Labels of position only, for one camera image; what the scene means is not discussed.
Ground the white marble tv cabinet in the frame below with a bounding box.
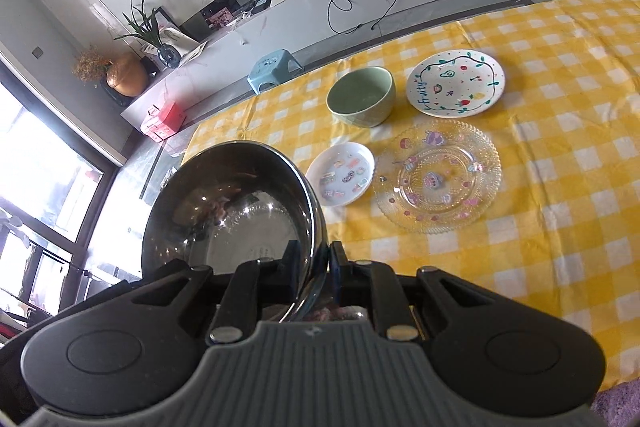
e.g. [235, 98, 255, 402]
[120, 0, 559, 134]

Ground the pink storage box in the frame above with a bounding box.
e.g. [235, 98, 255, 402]
[141, 101, 186, 143]

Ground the small white sticker plate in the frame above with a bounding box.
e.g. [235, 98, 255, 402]
[306, 142, 375, 207]

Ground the white fruit pattern plate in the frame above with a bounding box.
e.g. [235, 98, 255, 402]
[406, 49, 506, 119]

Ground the yellow checkered tablecloth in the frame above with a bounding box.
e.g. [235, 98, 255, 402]
[186, 0, 639, 387]

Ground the golden acorn vase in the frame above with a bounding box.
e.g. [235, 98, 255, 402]
[72, 49, 149, 98]

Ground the green ceramic bowl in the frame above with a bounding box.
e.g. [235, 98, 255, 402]
[326, 66, 396, 128]

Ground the clear glass patterned plate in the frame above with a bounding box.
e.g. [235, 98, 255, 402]
[372, 119, 502, 234]

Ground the large orange steel bowl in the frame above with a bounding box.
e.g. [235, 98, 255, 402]
[141, 140, 328, 321]

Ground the blue glass vase plant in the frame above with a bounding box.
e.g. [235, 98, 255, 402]
[115, 0, 181, 68]

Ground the light blue plastic stool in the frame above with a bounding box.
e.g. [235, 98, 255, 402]
[247, 49, 303, 94]

